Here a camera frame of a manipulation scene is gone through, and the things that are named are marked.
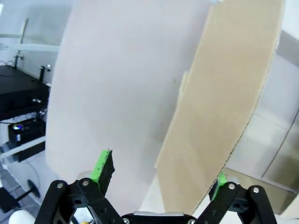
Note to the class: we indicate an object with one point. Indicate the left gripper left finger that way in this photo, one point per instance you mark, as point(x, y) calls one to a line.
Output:
point(86, 198)

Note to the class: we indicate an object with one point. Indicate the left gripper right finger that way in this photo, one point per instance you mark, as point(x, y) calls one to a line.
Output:
point(236, 205)

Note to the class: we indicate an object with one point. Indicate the brown cardboard box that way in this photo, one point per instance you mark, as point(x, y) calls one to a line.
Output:
point(222, 105)

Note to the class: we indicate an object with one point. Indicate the black controller box with light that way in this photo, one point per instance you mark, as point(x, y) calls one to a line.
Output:
point(25, 135)

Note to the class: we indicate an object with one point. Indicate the black stand with round base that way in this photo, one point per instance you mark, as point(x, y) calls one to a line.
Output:
point(32, 187)

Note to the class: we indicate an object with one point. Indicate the white panel cabinet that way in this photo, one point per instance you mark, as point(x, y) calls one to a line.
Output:
point(275, 121)

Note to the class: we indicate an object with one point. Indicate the black equipment case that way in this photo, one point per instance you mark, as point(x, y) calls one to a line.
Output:
point(21, 91)

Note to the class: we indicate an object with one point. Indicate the black clamp post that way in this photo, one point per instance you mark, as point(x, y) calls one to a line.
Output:
point(42, 72)
point(16, 61)

